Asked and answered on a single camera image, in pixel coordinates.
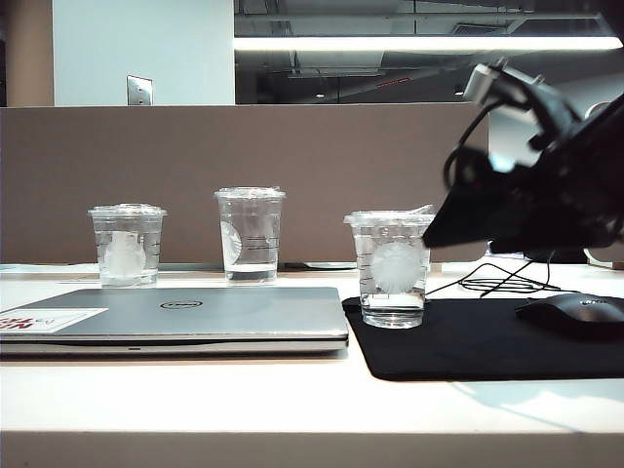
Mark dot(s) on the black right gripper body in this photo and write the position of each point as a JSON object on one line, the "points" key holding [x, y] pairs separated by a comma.
{"points": [[551, 205]]}

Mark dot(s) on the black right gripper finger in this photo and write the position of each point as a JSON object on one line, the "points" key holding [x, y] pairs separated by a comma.
{"points": [[458, 222]]}

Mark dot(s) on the short clear cup with lid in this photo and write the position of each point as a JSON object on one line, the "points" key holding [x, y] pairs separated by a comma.
{"points": [[390, 273], [128, 248]]}

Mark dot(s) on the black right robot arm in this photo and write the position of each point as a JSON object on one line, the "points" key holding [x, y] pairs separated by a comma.
{"points": [[604, 122]]}

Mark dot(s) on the tall clear plastic cup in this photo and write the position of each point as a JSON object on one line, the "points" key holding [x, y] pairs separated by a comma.
{"points": [[251, 234]]}

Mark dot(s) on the grey Dell laptop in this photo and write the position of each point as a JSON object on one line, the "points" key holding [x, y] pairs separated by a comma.
{"points": [[195, 317]]}

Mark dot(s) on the white red laptop sticker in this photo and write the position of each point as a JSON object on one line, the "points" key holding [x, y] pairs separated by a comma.
{"points": [[53, 320]]}

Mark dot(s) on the black computer mouse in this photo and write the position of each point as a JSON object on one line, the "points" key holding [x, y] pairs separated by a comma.
{"points": [[575, 308]]}

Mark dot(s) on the black mouse pad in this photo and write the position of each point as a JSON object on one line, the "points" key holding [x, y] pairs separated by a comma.
{"points": [[478, 341]]}

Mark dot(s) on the long ceiling light strip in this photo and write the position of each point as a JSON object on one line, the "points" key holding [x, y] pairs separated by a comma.
{"points": [[414, 43]]}

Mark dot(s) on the brown desk partition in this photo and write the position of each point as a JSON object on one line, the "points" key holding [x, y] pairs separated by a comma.
{"points": [[244, 146]]}

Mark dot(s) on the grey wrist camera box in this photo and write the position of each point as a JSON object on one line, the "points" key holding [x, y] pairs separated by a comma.
{"points": [[480, 83]]}

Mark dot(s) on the metal wall switch plate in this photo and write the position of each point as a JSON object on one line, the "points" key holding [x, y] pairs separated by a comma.
{"points": [[140, 89]]}

